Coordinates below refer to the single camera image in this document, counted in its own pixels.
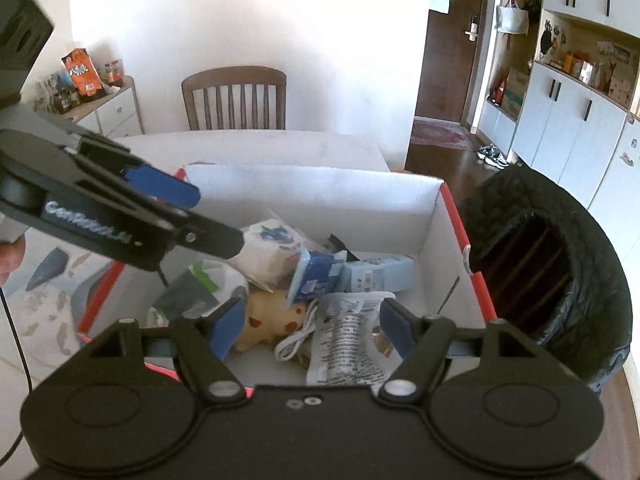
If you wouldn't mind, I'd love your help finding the white green grey tissue pack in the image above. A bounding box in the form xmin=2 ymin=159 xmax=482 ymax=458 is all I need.
xmin=146 ymin=259 xmax=250 ymax=327

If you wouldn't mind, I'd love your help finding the tan spotted plush toy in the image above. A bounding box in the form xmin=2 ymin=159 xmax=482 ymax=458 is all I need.
xmin=233 ymin=289 xmax=307 ymax=352

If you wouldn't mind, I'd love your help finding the light blue small carton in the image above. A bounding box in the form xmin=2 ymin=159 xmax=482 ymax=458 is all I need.
xmin=336 ymin=255 xmax=414 ymax=292

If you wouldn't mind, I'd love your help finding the white printed snack pouch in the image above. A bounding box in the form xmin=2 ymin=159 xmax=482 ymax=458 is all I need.
xmin=306 ymin=292 xmax=401 ymax=390

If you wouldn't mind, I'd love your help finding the white usb cable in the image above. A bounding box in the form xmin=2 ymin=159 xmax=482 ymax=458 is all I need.
xmin=272 ymin=299 xmax=321 ymax=364

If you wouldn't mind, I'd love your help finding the blueberry bread clear package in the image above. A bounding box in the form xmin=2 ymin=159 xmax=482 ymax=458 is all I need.
xmin=228 ymin=218 xmax=324 ymax=292

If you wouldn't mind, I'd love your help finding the black gold snack packet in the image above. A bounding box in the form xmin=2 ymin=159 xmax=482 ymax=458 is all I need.
xmin=323 ymin=234 xmax=352 ymax=261

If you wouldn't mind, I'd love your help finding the person's left hand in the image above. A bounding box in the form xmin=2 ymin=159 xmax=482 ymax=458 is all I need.
xmin=0 ymin=235 xmax=26 ymax=286

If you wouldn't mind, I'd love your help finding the white sideboard cabinet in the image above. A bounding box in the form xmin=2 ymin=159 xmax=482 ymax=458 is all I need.
xmin=62 ymin=76 xmax=144 ymax=140

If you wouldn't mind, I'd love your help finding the orange snack bag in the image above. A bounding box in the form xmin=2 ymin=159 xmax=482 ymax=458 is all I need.
xmin=62 ymin=48 xmax=106 ymax=103

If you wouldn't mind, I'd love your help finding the red and white cardboard box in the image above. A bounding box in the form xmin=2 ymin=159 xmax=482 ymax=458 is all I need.
xmin=74 ymin=161 xmax=499 ymax=386

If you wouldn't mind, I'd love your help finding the brown wooden chair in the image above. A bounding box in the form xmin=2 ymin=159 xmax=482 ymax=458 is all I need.
xmin=181 ymin=66 xmax=288 ymax=130

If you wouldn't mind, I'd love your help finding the black padded jacket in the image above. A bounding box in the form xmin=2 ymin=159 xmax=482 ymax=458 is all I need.
xmin=458 ymin=166 xmax=632 ymax=392

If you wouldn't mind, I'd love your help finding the pair of sneakers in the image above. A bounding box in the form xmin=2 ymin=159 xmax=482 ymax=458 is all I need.
xmin=476 ymin=144 xmax=509 ymax=170

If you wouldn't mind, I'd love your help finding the red patterned door rug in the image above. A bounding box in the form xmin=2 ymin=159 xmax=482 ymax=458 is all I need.
xmin=410 ymin=117 xmax=480 ymax=152

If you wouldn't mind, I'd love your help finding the brown wooden door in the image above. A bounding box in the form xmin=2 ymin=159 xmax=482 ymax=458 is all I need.
xmin=416 ymin=0 xmax=485 ymax=122

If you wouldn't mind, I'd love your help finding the hanging tote bag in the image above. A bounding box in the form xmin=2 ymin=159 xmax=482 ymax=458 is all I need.
xmin=497 ymin=0 xmax=529 ymax=35

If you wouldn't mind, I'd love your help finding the white wall cabinet unit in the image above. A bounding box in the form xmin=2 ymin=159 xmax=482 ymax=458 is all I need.
xmin=474 ymin=0 xmax=639 ymax=260

